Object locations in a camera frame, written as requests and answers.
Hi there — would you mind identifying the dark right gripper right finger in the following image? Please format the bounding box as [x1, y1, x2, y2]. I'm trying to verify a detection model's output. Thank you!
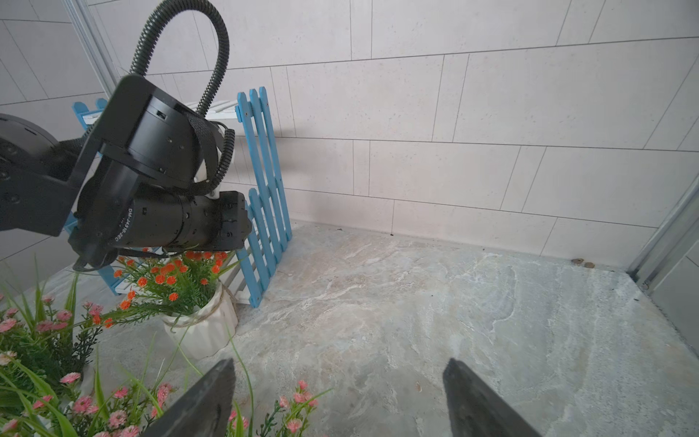
[442, 358, 541, 437]

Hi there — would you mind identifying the pink flower pot middle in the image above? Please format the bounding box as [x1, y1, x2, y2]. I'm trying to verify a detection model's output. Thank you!
[1, 368, 319, 436]

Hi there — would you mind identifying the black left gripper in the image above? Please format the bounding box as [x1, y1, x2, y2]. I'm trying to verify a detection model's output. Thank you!
[179, 191, 252, 252]

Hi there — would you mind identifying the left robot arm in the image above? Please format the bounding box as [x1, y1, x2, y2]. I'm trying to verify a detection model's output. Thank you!
[1, 1, 252, 271]

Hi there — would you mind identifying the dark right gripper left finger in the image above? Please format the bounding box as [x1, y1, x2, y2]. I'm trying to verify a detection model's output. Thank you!
[142, 358, 236, 437]

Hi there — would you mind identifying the blue white wooden rack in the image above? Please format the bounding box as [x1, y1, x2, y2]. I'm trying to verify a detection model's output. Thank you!
[69, 75, 292, 307]

